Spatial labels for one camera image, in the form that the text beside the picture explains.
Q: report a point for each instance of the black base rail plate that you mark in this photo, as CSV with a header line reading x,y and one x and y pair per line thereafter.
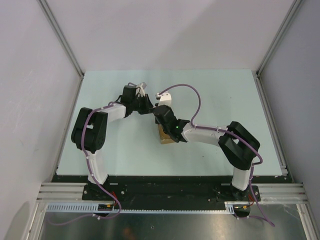
x,y
168,193

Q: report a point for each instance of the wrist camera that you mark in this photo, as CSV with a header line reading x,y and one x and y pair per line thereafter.
x,y
163,99
140,89

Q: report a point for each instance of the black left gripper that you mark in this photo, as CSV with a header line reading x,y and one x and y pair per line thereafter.
x,y
148,106

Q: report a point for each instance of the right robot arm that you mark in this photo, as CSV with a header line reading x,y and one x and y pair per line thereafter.
x,y
239,146

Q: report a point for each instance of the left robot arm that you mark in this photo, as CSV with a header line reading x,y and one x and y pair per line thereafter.
x,y
90,128

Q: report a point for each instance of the left aluminium frame post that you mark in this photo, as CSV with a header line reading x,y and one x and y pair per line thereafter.
x,y
48,13

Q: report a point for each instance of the right aluminium frame post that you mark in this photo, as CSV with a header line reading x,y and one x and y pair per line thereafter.
x,y
280,34

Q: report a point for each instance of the brown cardboard express box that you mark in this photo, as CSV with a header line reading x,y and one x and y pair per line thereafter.
x,y
164,138

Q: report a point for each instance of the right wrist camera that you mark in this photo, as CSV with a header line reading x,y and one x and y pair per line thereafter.
x,y
163,99

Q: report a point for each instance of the aluminium crossbar profile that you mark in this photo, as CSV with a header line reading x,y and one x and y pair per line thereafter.
x,y
271,193

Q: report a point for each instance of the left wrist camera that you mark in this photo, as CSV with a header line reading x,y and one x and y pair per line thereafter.
x,y
140,89

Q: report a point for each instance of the aluminium frame post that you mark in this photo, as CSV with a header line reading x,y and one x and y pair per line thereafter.
x,y
280,34
48,13

